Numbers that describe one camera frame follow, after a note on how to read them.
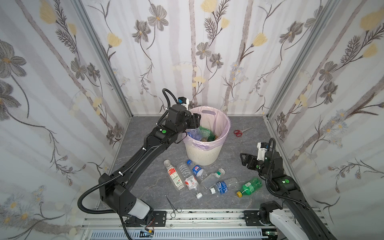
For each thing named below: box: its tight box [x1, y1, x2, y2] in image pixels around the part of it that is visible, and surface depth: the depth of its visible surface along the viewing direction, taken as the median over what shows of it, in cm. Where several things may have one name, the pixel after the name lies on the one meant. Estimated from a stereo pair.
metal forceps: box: [164, 194, 182, 218], surface depth 78 cm
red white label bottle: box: [163, 159, 185, 192], surface depth 84 cm
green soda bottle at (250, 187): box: [236, 177, 263, 198], surface depth 81 cm
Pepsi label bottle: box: [186, 159, 208, 181], surface depth 88 cm
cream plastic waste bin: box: [183, 106, 231, 166], surface depth 88 cm
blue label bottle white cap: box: [210, 177, 239, 195], surface depth 81 cm
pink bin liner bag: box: [182, 106, 231, 151], surface depth 87 cm
